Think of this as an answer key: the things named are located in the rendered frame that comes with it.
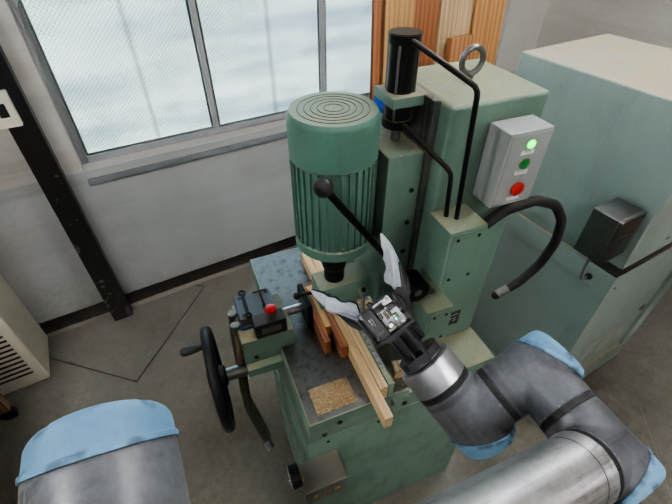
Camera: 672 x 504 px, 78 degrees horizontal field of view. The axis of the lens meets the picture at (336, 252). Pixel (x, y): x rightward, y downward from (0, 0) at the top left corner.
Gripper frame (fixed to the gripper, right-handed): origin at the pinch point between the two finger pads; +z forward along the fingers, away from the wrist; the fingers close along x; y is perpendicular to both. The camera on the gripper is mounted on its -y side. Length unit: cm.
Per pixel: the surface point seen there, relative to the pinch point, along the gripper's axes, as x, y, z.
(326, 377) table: 26.4, -30.1, -18.0
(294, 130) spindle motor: -7.2, -2.2, 23.4
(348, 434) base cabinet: 36, -42, -36
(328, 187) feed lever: -5.8, 2.8, 10.7
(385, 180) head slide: -14.3, -14.3, 7.9
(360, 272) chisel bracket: 4.2, -35.9, -3.2
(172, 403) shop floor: 122, -106, 5
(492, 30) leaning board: -122, -181, 56
